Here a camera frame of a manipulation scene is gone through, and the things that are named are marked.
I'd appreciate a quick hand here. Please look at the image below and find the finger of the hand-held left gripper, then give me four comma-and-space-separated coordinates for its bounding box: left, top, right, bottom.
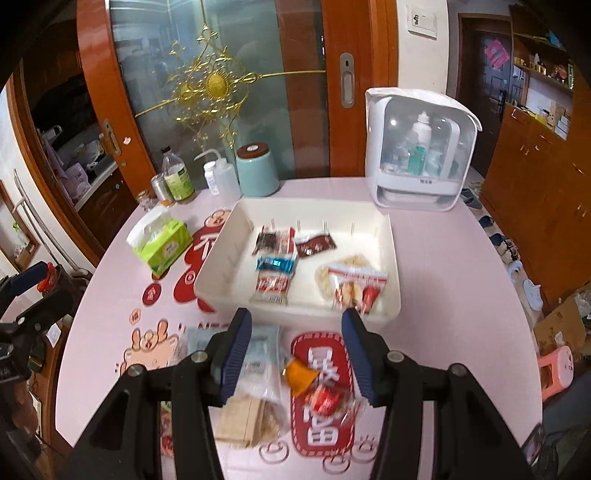
0, 290, 75, 337
0, 261, 49, 301

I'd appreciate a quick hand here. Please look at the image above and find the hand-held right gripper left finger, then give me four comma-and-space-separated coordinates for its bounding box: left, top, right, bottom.
60, 308, 252, 480

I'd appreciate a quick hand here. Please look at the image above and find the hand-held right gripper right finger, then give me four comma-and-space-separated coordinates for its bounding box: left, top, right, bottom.
342, 308, 527, 480

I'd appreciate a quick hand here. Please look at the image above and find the large light-blue snack packet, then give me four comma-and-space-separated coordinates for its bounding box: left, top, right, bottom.
185, 325, 281, 398

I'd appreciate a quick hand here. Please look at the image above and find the small red candy packet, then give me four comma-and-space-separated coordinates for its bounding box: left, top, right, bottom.
304, 384, 357, 417

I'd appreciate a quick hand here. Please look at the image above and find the small orange packet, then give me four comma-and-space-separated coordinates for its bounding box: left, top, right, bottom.
284, 359, 320, 396

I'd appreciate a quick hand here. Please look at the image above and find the beige wafer packet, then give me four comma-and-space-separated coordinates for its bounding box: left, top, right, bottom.
215, 394, 288, 449

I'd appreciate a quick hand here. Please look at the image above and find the red and white snack packet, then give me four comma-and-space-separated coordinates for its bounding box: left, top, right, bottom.
328, 267, 389, 315

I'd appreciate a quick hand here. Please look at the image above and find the clear packet of yellow chips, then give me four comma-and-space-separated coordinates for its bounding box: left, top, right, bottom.
315, 255, 371, 302

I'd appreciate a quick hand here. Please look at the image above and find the small blue snack packet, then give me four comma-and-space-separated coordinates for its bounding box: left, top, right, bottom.
256, 255, 297, 274

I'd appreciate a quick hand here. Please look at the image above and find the white plastic bin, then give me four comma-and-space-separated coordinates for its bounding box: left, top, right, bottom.
194, 198, 402, 329

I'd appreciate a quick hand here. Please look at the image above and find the brown chocolate packet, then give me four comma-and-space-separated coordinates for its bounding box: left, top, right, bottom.
294, 232, 336, 258

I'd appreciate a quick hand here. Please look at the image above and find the dark jar with red lid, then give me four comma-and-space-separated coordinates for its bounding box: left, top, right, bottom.
39, 264, 90, 296

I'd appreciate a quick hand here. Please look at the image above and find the wooden framed picture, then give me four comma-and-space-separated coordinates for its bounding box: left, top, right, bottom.
0, 180, 42, 273

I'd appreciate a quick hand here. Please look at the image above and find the green tissue box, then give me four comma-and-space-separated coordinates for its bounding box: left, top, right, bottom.
126, 205, 194, 280

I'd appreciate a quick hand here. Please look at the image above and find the cluttered kitchen counter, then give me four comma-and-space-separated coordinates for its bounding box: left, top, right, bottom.
41, 124, 121, 208

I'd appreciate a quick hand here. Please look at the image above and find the silver metal can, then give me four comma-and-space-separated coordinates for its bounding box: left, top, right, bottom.
150, 174, 174, 207

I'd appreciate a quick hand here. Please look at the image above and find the clear squeeze wash bottle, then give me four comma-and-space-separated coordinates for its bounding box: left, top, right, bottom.
194, 148, 242, 200

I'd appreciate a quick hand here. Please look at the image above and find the row of slippers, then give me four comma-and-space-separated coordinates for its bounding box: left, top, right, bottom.
459, 182, 543, 312

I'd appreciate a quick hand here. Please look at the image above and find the glass bottle with green label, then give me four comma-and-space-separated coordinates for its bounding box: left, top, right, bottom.
161, 147, 195, 205

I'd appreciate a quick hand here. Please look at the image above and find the white pill bottle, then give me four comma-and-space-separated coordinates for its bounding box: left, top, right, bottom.
203, 161, 222, 195

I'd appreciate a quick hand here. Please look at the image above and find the teal canister with brown lid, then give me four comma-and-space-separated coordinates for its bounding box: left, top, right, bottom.
235, 143, 280, 198

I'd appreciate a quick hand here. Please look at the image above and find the pink plastic stool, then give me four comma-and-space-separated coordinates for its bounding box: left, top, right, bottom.
538, 346, 574, 402

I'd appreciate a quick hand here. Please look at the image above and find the cardboard box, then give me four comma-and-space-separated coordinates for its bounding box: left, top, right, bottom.
533, 295, 591, 356

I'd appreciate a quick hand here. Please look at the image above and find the white storage cabinet with clear door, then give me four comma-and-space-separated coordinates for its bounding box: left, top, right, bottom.
365, 87, 478, 212

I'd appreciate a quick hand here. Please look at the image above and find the wooden cabinet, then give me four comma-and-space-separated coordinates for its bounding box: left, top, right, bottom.
480, 104, 591, 301

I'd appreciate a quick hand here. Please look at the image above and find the wooden glass sliding door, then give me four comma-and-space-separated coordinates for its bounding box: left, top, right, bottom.
76, 0, 400, 217

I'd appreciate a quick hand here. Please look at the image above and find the dark wooden door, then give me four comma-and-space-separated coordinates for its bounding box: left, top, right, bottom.
457, 14, 513, 176

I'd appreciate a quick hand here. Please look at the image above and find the pink door decoration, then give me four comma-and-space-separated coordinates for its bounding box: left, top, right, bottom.
484, 39, 509, 70

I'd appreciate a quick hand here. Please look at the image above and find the metal door handle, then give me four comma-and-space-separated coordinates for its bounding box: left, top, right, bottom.
102, 119, 122, 155
339, 52, 355, 109

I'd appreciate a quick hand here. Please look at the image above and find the wooden wall shelf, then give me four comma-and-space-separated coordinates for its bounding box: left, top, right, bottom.
510, 4, 578, 139

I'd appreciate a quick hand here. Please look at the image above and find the white wall switch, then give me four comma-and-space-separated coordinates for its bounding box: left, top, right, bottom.
407, 8, 438, 38

